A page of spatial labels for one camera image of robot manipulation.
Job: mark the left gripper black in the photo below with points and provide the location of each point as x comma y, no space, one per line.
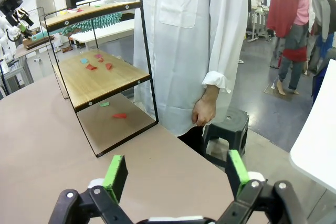
10,5

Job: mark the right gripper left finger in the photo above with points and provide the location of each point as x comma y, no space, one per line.
115,179

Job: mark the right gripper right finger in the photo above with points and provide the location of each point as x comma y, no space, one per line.
237,171

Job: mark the teal microfiber duster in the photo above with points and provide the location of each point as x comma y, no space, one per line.
105,20

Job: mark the person's left forearm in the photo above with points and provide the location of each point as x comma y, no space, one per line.
210,93

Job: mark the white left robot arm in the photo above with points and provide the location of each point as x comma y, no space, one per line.
4,41

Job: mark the person's left hand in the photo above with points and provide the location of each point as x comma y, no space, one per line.
204,111

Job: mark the wooden box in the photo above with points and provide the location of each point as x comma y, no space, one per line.
36,43

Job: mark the black plastic stool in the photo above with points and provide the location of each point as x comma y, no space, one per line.
231,121

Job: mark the blue paper scrap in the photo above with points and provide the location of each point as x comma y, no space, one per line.
84,61

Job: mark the pink paper scrap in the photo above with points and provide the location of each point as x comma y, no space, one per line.
98,56

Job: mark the white desk grey legs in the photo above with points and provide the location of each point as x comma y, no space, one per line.
113,28

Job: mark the white table rounded corner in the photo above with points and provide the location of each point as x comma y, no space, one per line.
317,129

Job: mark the person in white lab coat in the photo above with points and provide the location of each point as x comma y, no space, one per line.
183,51

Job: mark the mannequin with red hood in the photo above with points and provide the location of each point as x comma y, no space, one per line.
284,11

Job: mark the mannequin in grey hoodie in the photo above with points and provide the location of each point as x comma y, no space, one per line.
319,6

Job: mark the mannequin in black top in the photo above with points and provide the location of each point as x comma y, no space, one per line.
331,3

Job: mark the grey metal base frame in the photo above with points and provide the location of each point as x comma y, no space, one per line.
19,73

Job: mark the black frame wooden shelf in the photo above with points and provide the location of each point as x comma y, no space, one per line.
105,82

